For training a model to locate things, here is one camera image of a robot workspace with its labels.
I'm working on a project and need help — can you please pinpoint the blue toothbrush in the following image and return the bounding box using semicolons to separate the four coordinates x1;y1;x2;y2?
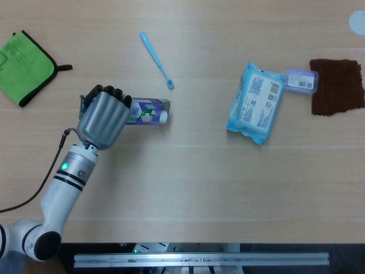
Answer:
139;31;175;90

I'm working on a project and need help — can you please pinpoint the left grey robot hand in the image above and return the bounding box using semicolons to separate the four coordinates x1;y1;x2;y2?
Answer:
77;84;133;151

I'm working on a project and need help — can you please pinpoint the purple toothpaste box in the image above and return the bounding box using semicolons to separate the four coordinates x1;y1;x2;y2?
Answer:
79;94;172;126

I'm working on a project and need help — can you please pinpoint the green microfiber cloth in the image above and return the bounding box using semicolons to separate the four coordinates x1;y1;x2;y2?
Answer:
0;29;73;108

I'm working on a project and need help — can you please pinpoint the brown towel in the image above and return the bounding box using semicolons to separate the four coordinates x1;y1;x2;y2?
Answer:
309;58;365;116

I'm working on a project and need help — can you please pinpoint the blue wet wipes pack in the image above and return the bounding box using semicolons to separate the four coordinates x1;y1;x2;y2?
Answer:
226;62;287;146

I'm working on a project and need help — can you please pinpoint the aluminium rail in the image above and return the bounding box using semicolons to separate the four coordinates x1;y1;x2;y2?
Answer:
73;252;330;269

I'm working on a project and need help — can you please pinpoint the purple soap box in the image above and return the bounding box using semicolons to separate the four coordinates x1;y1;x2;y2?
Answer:
283;67;319;96

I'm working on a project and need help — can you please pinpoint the brown arm cable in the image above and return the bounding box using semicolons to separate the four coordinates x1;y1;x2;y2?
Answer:
0;128;88;214

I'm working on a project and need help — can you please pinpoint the round white table cap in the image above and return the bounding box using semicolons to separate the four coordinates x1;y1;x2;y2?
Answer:
348;10;365;36

